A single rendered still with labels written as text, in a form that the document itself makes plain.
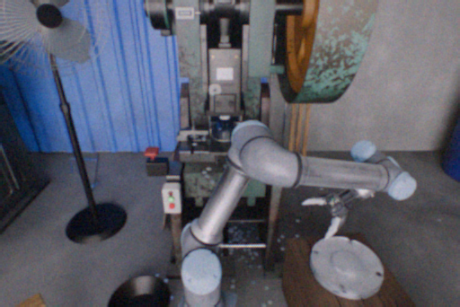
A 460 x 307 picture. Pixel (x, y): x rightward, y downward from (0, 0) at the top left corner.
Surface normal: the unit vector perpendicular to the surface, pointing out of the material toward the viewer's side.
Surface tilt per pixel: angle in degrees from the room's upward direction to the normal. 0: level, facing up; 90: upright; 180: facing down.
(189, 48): 90
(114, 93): 90
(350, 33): 98
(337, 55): 106
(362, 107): 90
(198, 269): 8
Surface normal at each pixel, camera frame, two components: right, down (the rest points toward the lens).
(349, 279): 0.00, -0.88
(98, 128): 0.02, 0.48
